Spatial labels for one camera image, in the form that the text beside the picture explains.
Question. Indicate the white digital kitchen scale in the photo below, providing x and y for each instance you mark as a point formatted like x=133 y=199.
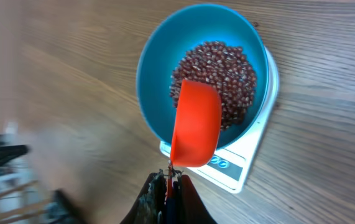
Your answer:
x=230 y=167

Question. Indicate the red beans in bowl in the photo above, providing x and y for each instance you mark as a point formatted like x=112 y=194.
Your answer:
x=227 y=70

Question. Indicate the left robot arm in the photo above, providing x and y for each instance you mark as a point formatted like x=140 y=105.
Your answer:
x=70 y=212

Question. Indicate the blue metal bowl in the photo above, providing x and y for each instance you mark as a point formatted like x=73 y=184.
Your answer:
x=180 y=32

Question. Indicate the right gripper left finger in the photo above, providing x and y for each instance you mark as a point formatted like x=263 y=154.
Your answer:
x=150 y=203

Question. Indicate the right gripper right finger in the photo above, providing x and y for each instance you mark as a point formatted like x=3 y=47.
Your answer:
x=189 y=208

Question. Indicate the red scoop with blue handle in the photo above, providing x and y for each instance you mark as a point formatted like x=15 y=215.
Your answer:
x=197 y=127

